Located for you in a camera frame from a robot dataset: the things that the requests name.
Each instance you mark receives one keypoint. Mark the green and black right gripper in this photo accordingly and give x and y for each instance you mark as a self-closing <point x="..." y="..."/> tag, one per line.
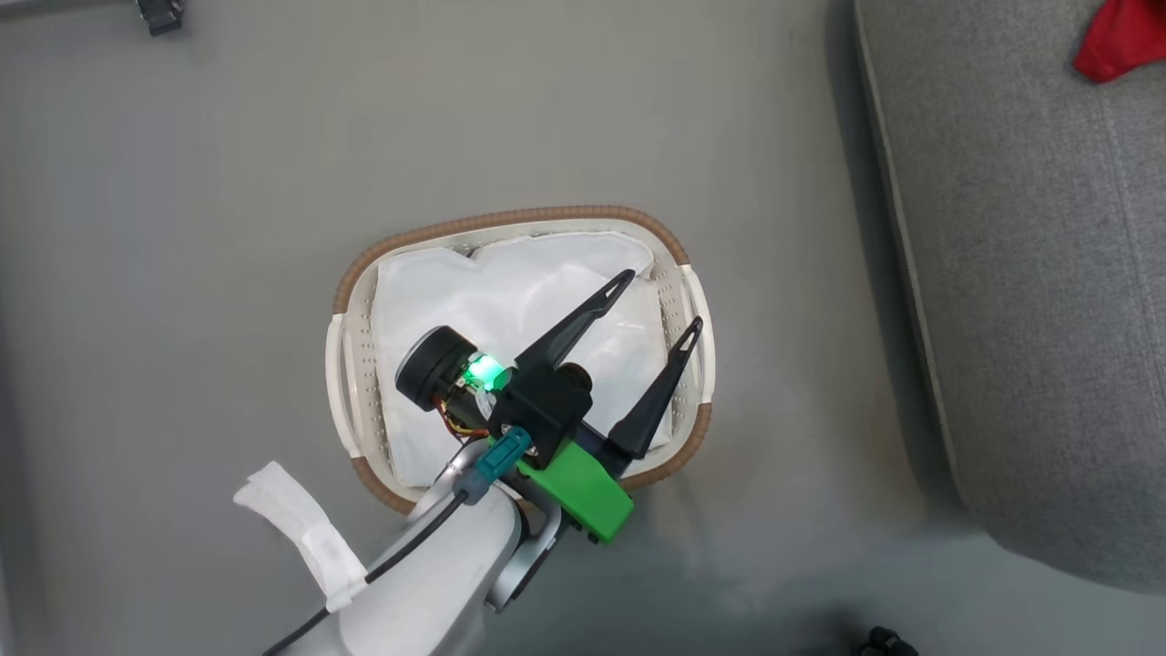
<point x="583" y="492"/>

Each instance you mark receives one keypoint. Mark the red cloth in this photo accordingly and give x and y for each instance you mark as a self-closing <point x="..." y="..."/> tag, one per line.
<point x="1120" y="41"/>

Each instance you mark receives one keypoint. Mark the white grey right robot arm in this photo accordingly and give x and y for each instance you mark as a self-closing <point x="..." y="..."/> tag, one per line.
<point x="437" y="592"/>

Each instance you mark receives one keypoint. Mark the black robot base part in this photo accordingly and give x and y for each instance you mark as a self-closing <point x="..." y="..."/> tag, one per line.
<point x="884" y="642"/>

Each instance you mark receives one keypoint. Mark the light grey fabric sofa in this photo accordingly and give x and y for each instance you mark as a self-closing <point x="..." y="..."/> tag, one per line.
<point x="1029" y="301"/>

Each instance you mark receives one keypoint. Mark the white cloth basket liner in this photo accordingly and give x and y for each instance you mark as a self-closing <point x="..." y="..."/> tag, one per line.
<point x="528" y="292"/>

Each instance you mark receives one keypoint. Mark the white laundry basket brown rim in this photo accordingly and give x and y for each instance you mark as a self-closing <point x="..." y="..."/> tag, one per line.
<point x="510" y="219"/>

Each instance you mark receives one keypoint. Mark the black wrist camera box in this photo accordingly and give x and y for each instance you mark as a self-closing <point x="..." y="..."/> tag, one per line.
<point x="542" y="405"/>

